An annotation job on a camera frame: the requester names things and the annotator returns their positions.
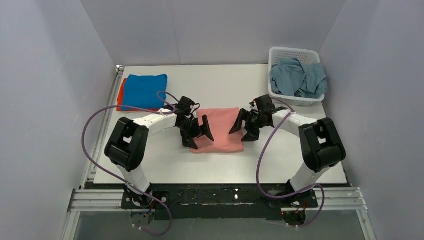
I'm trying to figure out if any pink t shirt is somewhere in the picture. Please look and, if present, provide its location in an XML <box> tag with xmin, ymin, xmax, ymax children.
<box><xmin>190</xmin><ymin>107</ymin><xmax>244</xmax><ymax>154</ymax></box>

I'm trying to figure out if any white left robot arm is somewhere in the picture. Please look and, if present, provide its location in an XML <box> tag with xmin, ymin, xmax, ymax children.
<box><xmin>104</xmin><ymin>96</ymin><xmax>214</xmax><ymax>193</ymax></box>

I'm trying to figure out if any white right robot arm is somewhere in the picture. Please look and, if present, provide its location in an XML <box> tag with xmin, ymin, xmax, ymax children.
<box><xmin>229</xmin><ymin>95</ymin><xmax>347</xmax><ymax>200</ymax></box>

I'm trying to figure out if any grey-blue t shirt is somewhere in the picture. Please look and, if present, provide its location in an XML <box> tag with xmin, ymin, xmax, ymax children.
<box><xmin>269</xmin><ymin>58</ymin><xmax>328</xmax><ymax>99</ymax></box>

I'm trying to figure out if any folded blue t shirt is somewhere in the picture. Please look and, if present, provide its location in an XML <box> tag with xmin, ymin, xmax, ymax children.
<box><xmin>121</xmin><ymin>74</ymin><xmax>168</xmax><ymax>110</ymax></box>

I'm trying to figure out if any folded orange t shirt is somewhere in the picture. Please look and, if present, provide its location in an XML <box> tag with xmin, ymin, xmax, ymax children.
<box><xmin>116</xmin><ymin>78</ymin><xmax>159</xmax><ymax>112</ymax></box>

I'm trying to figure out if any white plastic basket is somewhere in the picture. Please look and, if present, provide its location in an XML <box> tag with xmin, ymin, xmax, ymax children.
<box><xmin>268</xmin><ymin>47</ymin><xmax>325</xmax><ymax>107</ymax></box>

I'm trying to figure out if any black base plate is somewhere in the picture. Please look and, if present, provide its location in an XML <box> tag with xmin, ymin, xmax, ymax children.
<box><xmin>120</xmin><ymin>184</ymin><xmax>319</xmax><ymax>221</ymax></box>

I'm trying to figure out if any aluminium frame rail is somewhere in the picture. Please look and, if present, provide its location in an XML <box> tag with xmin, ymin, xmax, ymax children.
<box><xmin>61</xmin><ymin>64</ymin><xmax>376</xmax><ymax>240</ymax></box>

